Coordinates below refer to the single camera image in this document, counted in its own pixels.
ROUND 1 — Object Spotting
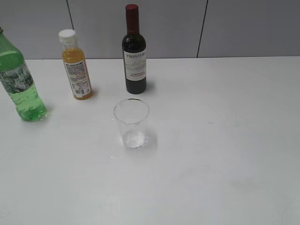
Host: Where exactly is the orange juice bottle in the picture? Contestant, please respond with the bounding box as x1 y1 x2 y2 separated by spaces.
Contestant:
58 29 93 100

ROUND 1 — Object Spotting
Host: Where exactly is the dark red wine bottle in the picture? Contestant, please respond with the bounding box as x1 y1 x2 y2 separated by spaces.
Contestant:
122 4 146 94

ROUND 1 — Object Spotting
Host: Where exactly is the transparent glass cup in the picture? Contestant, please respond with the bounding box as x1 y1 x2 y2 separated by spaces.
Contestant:
113 98 150 148

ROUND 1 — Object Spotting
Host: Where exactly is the green sprite bottle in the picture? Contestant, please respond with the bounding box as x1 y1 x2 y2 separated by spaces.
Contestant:
0 29 47 121

